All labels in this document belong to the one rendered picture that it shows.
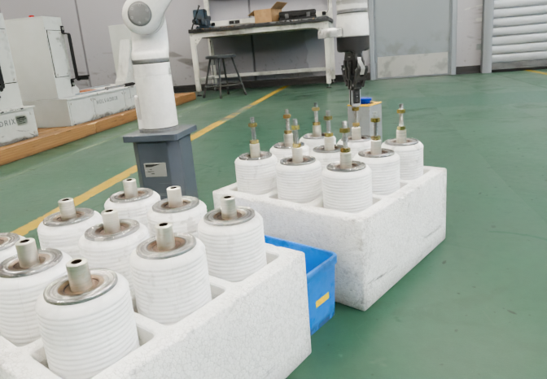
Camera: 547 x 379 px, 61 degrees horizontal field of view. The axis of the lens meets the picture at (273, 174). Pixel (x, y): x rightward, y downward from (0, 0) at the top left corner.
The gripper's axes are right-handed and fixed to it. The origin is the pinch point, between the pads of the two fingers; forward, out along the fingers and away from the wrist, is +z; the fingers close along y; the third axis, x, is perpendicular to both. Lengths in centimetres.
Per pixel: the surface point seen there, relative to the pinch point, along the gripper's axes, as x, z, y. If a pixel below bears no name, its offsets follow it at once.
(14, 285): 60, 11, -55
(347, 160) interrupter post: 10.5, 8.7, -25.3
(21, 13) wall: 262, -86, 628
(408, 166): -7.0, 14.6, -13.9
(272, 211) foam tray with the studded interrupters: 24.9, 19.0, -18.9
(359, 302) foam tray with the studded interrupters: 12.3, 33.5, -34.2
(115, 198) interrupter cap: 53, 10, -27
